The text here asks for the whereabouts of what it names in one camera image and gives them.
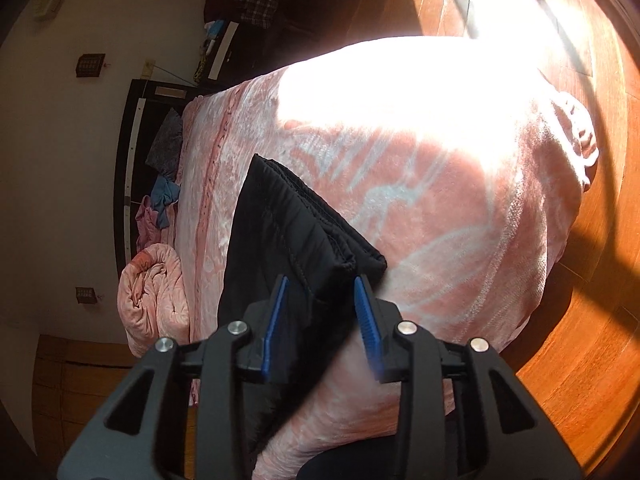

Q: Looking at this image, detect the maroon garment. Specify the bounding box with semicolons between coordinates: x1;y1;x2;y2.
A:
205;0;246;23

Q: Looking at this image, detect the blue cloth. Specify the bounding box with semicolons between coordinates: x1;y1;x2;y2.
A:
149;176;182;228

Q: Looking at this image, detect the white board strip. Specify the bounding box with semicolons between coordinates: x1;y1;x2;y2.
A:
207;22;239;81

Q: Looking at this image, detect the grey pillow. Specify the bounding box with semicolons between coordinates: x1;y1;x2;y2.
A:
145;108;185;181

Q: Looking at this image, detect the pink garment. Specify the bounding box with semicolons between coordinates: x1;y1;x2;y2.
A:
134;195;173;251

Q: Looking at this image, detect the dark bed headboard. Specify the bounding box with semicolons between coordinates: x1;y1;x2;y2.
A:
114;79;221;281

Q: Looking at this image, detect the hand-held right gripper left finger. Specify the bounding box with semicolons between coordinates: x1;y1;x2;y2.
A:
57;275;291;480

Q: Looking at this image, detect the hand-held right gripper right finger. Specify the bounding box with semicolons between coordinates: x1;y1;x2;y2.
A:
352;275;583;480

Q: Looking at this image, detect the wooden wardrobe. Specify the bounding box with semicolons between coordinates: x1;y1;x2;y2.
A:
32;335;196;480

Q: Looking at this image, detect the plaid shirt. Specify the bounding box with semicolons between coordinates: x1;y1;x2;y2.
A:
240;0;301;28

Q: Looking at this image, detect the pink patterned blanket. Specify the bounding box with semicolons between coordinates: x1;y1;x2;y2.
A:
177;35;601;480

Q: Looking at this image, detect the rolled pink quilt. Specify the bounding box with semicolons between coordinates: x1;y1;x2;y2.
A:
117;243;192;361

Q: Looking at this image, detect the black jacket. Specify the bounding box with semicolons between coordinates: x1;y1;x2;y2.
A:
217;154;388;456

